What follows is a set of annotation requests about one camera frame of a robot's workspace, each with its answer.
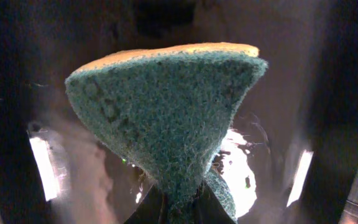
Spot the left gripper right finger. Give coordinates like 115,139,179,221
194,181,235,224

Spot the green scouring sponge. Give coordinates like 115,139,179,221
65,42,268,223

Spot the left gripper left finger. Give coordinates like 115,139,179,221
124,184,169,224

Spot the black rectangular tray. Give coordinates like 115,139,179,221
0,0,358,223

